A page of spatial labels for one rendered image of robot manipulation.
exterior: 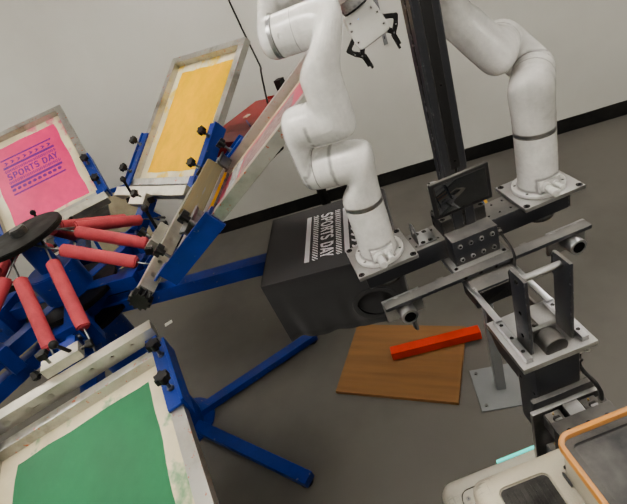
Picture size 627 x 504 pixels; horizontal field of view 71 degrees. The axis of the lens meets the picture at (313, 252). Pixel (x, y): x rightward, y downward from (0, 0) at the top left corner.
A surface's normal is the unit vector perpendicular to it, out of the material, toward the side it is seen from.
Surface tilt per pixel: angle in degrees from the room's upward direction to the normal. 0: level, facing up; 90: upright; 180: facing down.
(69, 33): 90
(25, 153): 32
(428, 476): 0
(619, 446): 0
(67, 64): 90
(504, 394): 0
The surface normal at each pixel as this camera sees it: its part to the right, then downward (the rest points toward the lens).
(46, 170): -0.05, -0.45
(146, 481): -0.33, -0.77
